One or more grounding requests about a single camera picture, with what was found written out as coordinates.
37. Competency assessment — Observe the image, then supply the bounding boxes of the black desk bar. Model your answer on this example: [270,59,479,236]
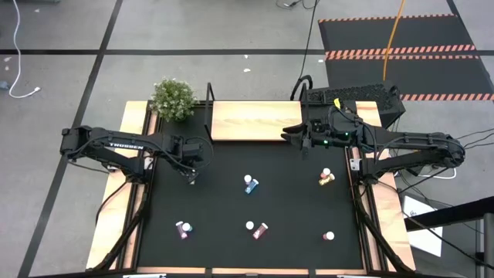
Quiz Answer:
[404,195,494,232]

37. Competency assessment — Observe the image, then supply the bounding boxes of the purple medicine bottle white cap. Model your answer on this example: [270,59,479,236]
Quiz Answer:
[175,220,189,240]

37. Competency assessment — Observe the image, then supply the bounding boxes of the green potted plant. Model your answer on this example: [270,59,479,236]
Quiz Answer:
[149,78,198,123]

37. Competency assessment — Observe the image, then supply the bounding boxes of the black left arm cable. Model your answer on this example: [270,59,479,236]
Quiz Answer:
[169,135,215,171]

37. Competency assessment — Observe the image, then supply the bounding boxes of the white paper sheet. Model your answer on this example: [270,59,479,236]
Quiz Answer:
[403,195,444,258]

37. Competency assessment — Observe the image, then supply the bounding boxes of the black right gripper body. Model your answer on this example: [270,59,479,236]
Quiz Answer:
[307,115,350,150]

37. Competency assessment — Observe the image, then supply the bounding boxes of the grey post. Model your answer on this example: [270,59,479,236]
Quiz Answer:
[483,212,494,278]

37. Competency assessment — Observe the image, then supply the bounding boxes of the black floor cable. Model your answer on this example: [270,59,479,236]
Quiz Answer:
[276,0,321,82]

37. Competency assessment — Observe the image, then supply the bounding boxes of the black table mat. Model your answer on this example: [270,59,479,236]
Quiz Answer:
[137,106,364,270]

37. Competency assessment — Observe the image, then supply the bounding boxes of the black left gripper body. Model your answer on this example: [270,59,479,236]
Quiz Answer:
[175,135,205,173]

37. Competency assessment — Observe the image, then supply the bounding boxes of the black floor mat orange stripes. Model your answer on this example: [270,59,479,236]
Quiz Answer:
[318,14,479,54]
[325,55,494,102]

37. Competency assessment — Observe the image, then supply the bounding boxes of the white cable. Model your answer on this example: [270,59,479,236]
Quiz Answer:
[8,0,42,100]
[418,168,458,181]

